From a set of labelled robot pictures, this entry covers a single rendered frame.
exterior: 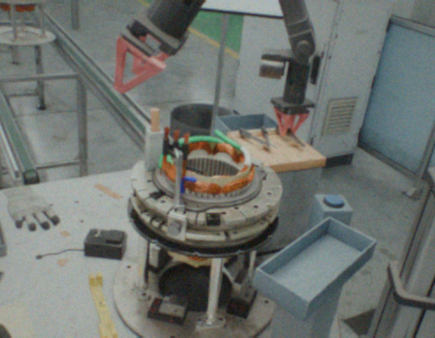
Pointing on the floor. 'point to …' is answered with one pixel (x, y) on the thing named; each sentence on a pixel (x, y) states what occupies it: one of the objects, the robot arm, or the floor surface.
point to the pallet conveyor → (13, 150)
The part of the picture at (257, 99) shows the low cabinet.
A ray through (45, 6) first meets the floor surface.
